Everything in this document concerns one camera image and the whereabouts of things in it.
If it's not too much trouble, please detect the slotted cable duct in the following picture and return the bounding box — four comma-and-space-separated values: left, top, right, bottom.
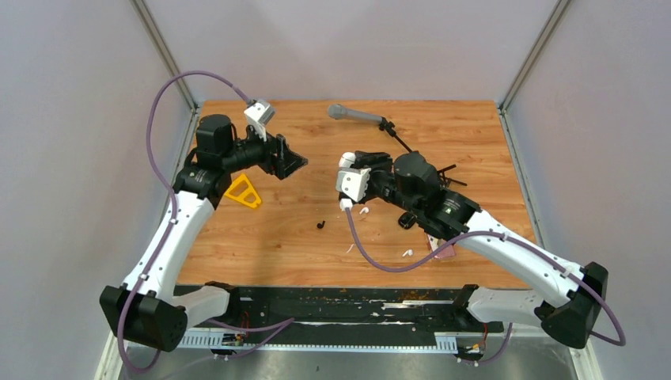
177, 332, 458, 354

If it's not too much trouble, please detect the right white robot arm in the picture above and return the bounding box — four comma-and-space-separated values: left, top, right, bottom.
336, 151, 608, 349

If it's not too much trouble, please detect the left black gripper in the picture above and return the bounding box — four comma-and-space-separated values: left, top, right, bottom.
222, 121, 309, 180

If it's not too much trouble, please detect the white earbud charging case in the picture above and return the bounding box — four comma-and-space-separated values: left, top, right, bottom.
339, 152, 356, 168

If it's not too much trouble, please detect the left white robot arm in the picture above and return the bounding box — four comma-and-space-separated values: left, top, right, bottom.
100, 114, 308, 352

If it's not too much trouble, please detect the yellow triangular plastic part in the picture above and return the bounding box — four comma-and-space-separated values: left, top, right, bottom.
224, 173, 263, 209

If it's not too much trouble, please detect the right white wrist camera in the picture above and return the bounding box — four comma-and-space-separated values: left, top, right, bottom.
335, 168, 371, 202

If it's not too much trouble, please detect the playing card box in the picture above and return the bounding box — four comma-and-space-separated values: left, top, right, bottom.
426, 234, 457, 260

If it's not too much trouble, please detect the grey microphone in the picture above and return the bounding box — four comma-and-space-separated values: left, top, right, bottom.
328, 104, 385, 125

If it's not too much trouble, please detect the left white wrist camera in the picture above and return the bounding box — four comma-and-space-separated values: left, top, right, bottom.
244, 100, 275, 142

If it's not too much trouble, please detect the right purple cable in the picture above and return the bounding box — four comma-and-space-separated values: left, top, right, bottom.
339, 199, 627, 367

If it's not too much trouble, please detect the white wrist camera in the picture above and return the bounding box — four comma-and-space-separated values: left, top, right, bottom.
244, 100, 275, 142
335, 168, 371, 202

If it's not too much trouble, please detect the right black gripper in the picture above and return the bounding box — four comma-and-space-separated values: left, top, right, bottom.
351, 153, 420, 217

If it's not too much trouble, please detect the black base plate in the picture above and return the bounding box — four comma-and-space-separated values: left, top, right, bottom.
202, 287, 506, 346

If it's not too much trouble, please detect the black earbud charging case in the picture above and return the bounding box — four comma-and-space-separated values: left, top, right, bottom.
397, 212, 417, 230

